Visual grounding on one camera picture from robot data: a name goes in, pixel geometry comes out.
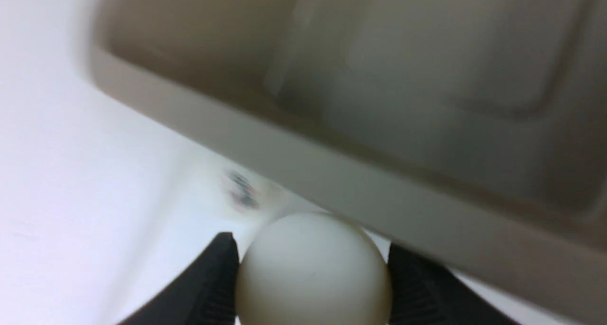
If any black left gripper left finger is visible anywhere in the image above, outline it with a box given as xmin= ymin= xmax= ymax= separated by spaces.
xmin=121 ymin=232 xmax=240 ymax=325

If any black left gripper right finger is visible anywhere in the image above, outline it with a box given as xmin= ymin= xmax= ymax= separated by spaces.
xmin=387 ymin=242 xmax=516 ymax=325

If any white logo ball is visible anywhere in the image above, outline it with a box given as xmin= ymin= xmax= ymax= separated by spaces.
xmin=235 ymin=213 xmax=393 ymax=325
xmin=181 ymin=149 xmax=290 ymax=237

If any tan plastic rectangular bin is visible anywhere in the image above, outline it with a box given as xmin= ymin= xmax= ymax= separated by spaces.
xmin=90 ymin=0 xmax=606 ymax=325

